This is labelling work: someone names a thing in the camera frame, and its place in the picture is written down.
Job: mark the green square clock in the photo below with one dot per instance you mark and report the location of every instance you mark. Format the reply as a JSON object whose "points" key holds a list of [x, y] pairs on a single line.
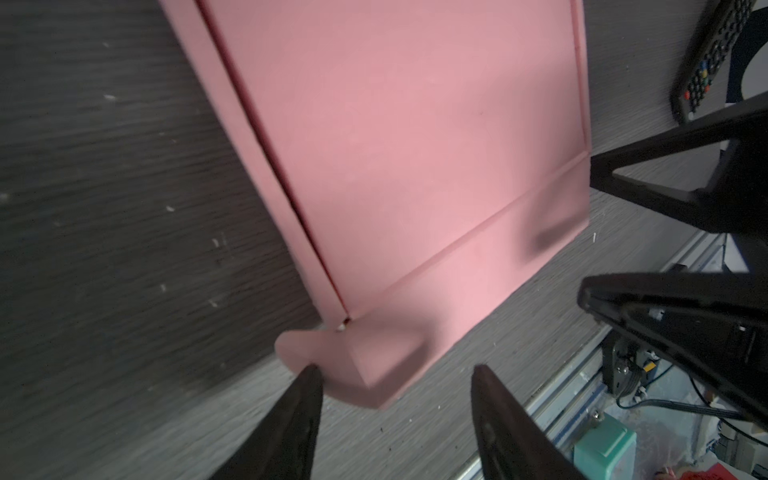
{"points": [[606, 451]]}

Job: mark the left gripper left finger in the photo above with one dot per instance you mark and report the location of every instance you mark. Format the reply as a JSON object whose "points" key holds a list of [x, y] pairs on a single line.
{"points": [[283, 444]]}

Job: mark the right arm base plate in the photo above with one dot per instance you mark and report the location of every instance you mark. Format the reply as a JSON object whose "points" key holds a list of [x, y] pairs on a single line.
{"points": [[626, 365]]}

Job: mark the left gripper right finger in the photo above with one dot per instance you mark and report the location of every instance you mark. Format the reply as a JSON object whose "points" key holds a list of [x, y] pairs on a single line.
{"points": [[510, 444]]}

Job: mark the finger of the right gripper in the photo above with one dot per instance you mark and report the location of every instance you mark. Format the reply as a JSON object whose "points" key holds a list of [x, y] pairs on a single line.
{"points": [[735, 199], [711, 325]]}

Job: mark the pink paper box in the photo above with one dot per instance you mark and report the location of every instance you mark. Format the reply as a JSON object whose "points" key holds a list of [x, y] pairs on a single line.
{"points": [[421, 159]]}

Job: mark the black remote control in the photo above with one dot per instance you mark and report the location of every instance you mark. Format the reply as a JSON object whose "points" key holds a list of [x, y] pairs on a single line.
{"points": [[706, 57]]}

